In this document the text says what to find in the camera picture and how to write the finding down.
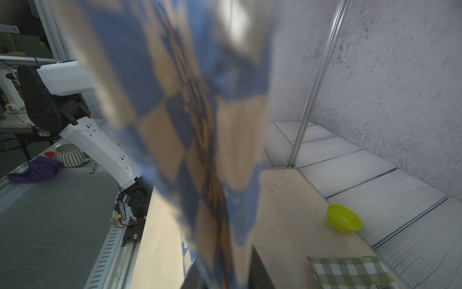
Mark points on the purple cloth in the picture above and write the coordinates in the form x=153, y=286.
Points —
x=39, y=169

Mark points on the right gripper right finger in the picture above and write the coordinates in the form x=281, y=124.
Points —
x=259, y=277

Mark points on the left frame post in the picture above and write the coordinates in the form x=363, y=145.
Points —
x=320, y=74

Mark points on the green plastic bowl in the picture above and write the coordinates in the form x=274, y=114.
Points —
x=343, y=220

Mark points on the green checkered cloth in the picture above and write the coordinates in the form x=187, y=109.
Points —
x=351, y=273

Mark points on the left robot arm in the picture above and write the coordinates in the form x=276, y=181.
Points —
x=54, y=102

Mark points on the striped bowl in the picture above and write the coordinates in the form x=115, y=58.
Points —
x=70, y=156

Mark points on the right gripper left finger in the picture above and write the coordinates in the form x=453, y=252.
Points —
x=193, y=279

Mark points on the blue checkered paper bag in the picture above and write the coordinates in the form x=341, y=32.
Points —
x=186, y=84

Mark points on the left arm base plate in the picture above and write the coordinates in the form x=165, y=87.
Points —
x=134, y=232

